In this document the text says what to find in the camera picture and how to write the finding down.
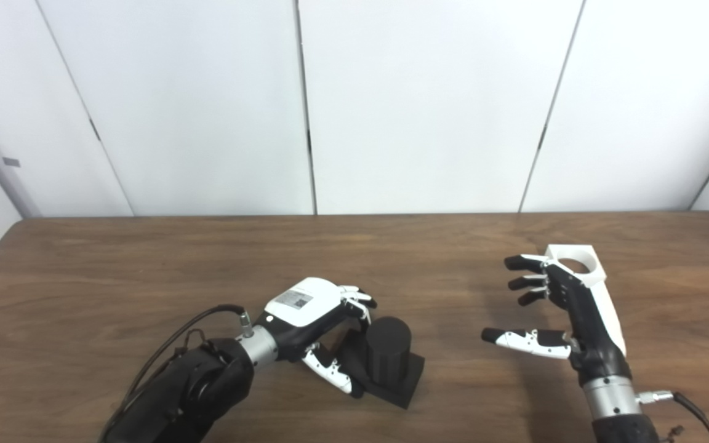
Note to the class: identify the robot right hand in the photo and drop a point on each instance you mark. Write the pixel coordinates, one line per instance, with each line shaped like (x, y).
(594, 326)

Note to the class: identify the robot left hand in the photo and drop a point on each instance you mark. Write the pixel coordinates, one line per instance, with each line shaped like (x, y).
(305, 304)

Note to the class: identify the white square piece with hole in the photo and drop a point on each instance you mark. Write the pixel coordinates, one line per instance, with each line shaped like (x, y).
(594, 274)

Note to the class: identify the black peg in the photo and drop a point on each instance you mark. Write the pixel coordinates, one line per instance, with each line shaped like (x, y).
(388, 351)

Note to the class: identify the small grey wall tag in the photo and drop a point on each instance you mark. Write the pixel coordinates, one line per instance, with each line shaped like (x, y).
(11, 162)

